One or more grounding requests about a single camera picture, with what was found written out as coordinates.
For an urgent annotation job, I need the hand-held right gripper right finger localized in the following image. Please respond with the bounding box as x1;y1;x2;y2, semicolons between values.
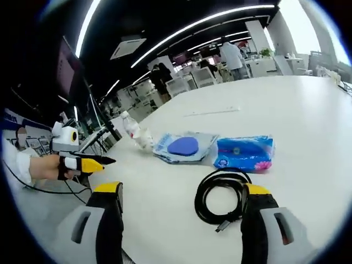
240;183;314;264

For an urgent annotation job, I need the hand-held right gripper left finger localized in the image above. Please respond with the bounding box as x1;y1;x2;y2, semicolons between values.
59;181;124;264

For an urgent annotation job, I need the clear water bottle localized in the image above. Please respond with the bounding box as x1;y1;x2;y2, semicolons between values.
120;110;143;144

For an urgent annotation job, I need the blue tissue pack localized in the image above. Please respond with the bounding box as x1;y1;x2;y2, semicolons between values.
213;134;276;175

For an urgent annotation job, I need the plastic bag with blue pad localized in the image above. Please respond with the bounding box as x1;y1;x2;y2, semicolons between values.
152;131;220;165

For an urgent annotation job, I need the person's left hand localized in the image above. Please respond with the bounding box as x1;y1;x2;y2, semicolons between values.
29;154;83;182

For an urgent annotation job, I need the white table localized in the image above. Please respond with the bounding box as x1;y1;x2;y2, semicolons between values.
82;74;352;264

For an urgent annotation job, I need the dark monitor screen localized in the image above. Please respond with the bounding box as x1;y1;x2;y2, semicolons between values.
56;37;85;96

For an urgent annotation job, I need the white rolling cabinet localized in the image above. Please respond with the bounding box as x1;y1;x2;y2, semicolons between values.
192;67;218;89
166;76;191;97

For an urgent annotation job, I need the ceiling air vent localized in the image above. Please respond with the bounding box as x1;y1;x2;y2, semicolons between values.
109;36;149;61

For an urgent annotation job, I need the white power strip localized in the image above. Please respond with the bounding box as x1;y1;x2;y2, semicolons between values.
183;106;242;118

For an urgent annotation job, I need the curved ceiling light strip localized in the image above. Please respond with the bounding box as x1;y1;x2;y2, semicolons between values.
75;0;102;58
130;4;277;69

